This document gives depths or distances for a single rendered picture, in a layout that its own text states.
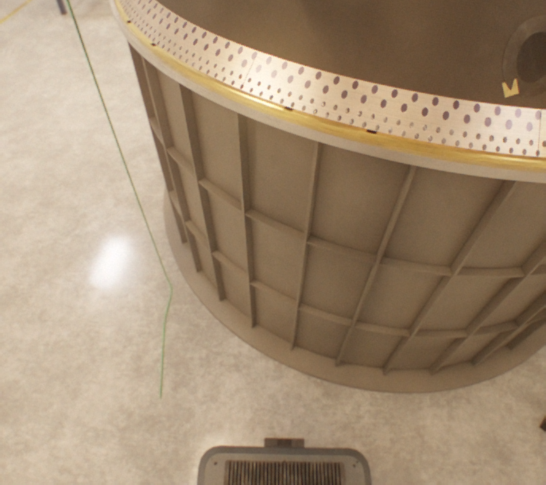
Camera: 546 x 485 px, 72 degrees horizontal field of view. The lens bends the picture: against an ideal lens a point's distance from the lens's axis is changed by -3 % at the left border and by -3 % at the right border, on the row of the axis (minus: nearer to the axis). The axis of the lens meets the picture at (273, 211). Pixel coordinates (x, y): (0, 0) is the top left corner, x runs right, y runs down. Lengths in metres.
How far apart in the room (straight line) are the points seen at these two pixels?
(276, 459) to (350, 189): 0.86
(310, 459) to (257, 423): 0.35
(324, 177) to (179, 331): 1.13
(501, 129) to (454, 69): 0.14
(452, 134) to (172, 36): 0.66
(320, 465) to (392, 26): 1.19
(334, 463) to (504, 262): 0.77
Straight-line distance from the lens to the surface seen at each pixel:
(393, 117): 0.76
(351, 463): 1.39
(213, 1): 0.95
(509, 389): 1.94
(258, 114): 0.80
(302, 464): 1.37
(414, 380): 1.77
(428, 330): 1.43
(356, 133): 0.75
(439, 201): 0.90
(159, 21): 1.09
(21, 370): 1.98
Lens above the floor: 1.62
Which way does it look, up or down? 49 degrees down
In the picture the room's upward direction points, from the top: 1 degrees clockwise
